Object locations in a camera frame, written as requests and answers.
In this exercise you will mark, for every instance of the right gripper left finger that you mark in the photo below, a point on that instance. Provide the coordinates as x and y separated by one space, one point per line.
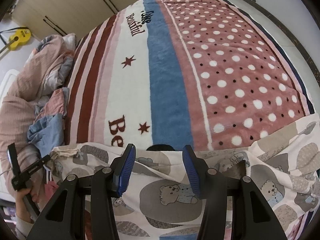
64 215

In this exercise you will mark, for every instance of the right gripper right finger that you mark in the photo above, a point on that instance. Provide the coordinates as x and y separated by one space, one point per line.
252 216

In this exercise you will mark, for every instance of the bear print pajama pants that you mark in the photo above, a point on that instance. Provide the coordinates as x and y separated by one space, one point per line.
168 189

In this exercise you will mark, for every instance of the left forearm grey sleeve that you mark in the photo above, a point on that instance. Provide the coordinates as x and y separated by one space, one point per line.
22 228

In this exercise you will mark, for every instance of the person's left hand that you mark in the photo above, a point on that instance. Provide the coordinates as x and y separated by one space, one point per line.
21 209

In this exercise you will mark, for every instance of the dark red folded garment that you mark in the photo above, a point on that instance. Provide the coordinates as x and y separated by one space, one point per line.
50 188

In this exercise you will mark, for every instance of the blue folded garment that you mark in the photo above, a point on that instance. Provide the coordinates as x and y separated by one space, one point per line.
47 133

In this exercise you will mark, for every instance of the pink striped duvet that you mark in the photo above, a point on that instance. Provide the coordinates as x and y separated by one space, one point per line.
37 91

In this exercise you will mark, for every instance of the yellow ukulele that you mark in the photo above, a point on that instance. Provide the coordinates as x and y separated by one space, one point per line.
20 37

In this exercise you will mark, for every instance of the striped polka dot blanket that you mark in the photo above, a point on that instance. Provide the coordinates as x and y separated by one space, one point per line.
182 72

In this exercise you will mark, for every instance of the wooden wardrobe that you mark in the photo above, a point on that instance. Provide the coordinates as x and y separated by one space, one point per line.
45 17

